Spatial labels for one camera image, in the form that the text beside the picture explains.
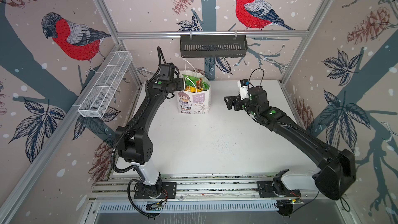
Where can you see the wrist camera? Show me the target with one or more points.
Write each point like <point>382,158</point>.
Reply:
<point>243,88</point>
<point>167,72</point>

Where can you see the black hanging basket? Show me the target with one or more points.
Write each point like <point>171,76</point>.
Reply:
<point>213,46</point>

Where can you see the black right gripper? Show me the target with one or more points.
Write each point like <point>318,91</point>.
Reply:
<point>238,106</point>

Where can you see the yellow snack bag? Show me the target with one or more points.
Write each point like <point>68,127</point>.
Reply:
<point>192,89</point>

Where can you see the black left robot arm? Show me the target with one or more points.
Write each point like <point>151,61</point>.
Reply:
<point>133,148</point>

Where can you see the green snack bag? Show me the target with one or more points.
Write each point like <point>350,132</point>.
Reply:
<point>191,81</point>
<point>202,85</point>

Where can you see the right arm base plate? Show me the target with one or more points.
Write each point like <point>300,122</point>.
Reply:
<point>275,189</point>

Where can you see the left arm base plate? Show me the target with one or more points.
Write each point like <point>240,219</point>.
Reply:
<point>158,191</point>

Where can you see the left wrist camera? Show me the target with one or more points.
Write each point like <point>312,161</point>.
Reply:
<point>167,72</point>

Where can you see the white printed paper bag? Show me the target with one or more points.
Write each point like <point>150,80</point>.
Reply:
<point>193,103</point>

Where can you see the aluminium frame crossbar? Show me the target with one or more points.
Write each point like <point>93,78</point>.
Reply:
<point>160,35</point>

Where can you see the aluminium mounting rail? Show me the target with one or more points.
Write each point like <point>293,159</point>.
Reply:
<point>195,187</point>

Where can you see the white wire mesh basket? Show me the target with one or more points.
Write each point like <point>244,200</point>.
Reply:
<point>101,94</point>

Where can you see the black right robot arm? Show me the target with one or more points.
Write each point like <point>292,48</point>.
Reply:
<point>336,167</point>

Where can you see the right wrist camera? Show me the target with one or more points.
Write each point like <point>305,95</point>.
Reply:
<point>243,88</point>

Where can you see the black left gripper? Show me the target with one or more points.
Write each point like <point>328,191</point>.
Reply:
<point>180,81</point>

